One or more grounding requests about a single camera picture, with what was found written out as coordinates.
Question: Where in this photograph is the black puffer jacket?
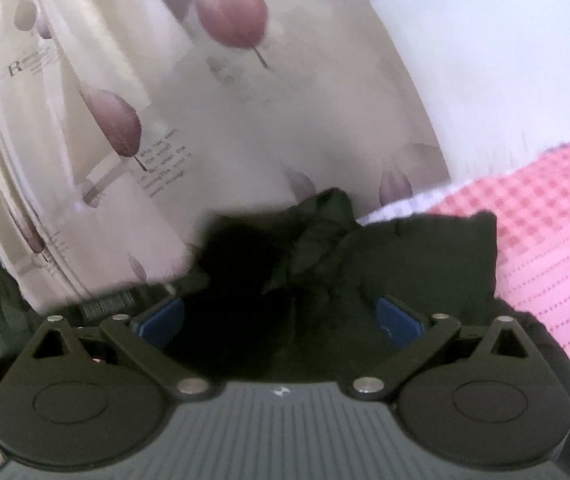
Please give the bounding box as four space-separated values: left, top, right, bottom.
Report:
178 190 570 479

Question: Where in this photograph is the pink purple checked bedsheet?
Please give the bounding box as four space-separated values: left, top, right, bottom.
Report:
362 141 570 356

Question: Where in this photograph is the beige leaf print curtain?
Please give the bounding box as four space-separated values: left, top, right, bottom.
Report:
0 0 450 312

